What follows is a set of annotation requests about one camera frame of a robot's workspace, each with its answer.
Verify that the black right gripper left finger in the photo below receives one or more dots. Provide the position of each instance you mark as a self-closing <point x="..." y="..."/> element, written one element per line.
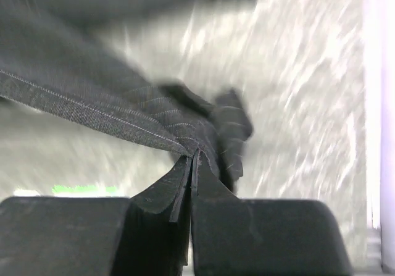
<point x="147" y="234"/>

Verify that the black pinstriped long sleeve shirt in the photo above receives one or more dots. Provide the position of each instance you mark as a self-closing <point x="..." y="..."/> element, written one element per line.
<point x="49" y="63"/>

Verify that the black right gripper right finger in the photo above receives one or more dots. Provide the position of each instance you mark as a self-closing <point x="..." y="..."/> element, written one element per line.
<point x="233" y="236"/>

